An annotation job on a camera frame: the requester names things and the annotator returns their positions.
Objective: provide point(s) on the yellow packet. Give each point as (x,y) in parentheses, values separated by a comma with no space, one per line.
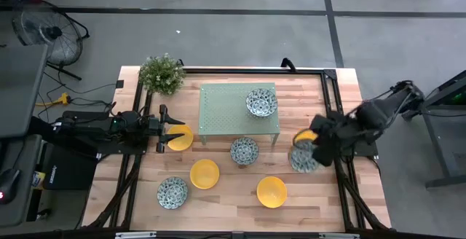
(37,179)

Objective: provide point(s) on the small black square block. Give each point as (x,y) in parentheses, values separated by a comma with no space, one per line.
(119,84)

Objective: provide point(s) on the teal patterned bowl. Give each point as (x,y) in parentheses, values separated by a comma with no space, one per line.
(300,160)
(244,151)
(261,102)
(172,192)

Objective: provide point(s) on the black case with white logo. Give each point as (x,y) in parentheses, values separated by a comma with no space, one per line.
(69,169)

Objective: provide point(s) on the grey desk top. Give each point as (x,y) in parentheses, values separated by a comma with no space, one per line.
(22,213)

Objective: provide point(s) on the dark grey flat panel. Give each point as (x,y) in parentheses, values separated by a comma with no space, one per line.
(22,89)

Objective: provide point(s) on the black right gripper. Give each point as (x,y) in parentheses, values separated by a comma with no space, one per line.
(338,131)

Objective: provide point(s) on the yellow plastic bowl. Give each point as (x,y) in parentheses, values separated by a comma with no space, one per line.
(271,191)
(182,145)
(304,136)
(204,173)

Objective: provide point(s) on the green perforated metal stand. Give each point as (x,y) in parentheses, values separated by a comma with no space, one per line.
(222,115)

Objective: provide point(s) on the black aluminium table frame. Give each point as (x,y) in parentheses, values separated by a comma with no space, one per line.
(255,71)

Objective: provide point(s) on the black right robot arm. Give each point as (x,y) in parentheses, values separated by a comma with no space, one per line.
(371,117)

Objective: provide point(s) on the green potted plant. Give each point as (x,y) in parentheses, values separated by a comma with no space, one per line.
(162,75)

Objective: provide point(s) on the black computer mouse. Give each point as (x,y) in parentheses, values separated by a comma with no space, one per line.
(9,184)

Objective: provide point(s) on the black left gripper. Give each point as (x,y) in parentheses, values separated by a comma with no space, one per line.
(153,127)

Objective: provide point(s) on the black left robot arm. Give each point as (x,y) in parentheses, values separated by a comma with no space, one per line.
(91,126)

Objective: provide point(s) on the black metal equipment stand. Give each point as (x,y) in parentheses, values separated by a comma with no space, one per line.
(438,151)

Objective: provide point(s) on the silver aluminium bracket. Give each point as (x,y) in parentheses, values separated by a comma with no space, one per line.
(338,236)
(134,235)

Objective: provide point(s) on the black floor fan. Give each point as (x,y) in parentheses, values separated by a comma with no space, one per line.
(54,32)

